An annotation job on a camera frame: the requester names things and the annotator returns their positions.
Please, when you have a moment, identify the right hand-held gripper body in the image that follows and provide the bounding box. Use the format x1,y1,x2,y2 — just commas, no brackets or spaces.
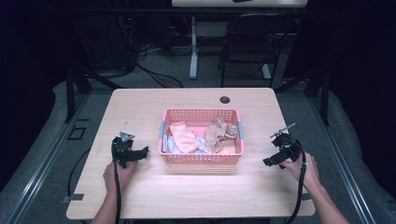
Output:
269,122,304,171

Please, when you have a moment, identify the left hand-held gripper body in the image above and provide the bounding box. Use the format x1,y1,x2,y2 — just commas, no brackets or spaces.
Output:
111,131,136,169

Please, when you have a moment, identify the person's left hand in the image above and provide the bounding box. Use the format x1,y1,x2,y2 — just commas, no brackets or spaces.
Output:
103,160,137,194

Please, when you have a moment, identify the person's right hand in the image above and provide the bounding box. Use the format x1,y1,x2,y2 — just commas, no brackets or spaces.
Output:
279,151,321,191

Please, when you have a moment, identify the white cloth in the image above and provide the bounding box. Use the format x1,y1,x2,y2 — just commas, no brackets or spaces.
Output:
162,133,214,155

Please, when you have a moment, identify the peach pink sock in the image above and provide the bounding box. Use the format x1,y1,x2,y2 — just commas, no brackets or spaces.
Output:
169,120,199,154

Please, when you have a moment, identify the pink plastic basket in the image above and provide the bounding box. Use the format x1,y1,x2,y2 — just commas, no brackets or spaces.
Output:
157,107,246,165

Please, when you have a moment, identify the tan beige stocking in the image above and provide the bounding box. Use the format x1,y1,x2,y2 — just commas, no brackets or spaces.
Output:
205,117,240,154

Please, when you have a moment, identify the white table foot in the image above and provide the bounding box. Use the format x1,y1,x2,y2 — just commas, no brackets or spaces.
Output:
261,63,273,80

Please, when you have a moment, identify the black metal chair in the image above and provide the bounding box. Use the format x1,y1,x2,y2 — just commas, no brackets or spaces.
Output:
218,12,296,89

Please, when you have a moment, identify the white table leg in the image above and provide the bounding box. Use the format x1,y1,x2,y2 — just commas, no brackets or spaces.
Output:
189,16,200,80

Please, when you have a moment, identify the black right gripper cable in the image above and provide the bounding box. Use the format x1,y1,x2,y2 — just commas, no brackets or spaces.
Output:
284,140,308,224

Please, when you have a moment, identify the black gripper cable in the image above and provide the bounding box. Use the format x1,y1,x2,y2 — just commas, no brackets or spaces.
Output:
284,140,308,224
113,161,122,224

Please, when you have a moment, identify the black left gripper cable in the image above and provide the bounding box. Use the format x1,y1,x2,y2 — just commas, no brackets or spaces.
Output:
113,161,122,224

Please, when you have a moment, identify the aluminium floor rail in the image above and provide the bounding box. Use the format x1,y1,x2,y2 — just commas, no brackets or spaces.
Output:
6,92,92,224
306,94,377,224

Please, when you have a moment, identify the black metal frame stand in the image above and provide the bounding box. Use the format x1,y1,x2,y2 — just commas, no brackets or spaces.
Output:
274,65,331,127
64,60,123,123

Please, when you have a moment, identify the black cable bundle on floor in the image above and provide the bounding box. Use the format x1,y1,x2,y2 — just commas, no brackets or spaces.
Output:
124,40,185,90

